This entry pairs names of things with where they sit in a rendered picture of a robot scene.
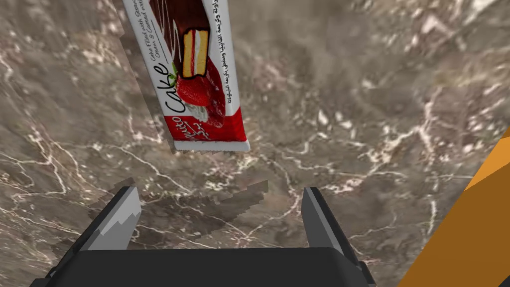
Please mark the orange box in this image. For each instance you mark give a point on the orange box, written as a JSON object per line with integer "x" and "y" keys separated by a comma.
{"x": 466, "y": 227}

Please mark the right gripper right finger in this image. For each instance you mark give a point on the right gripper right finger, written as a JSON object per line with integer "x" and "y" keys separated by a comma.
{"x": 322, "y": 223}

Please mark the red and white cake packet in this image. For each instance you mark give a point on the red and white cake packet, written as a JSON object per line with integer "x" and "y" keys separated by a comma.
{"x": 195, "y": 75}

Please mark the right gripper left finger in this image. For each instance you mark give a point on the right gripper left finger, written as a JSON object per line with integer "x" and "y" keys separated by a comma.
{"x": 113, "y": 223}

